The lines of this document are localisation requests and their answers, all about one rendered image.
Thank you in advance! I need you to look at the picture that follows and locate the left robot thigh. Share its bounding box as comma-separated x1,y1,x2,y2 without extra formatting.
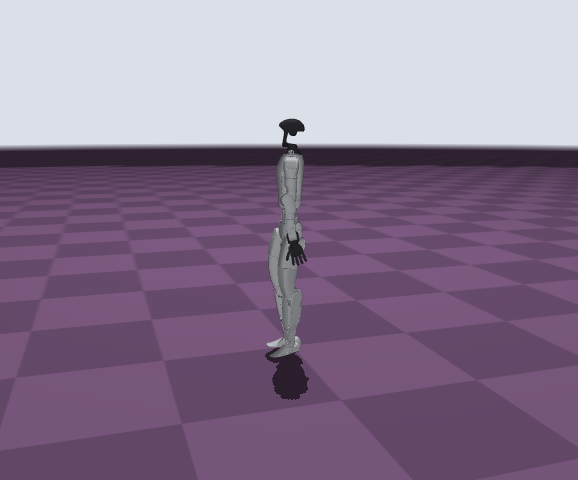
278,232,305,303

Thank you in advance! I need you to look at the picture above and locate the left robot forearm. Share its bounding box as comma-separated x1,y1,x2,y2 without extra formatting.
282,194,297,241

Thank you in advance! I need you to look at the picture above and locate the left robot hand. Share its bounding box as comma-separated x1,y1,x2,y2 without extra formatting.
286,231,307,266

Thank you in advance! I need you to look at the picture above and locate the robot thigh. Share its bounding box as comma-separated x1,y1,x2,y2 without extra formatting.
268,227,283,297
278,232,305,303

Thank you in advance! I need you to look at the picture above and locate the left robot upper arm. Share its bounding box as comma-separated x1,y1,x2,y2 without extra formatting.
280,157,299,206

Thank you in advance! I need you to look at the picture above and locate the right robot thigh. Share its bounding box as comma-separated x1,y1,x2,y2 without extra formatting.
268,227,283,297

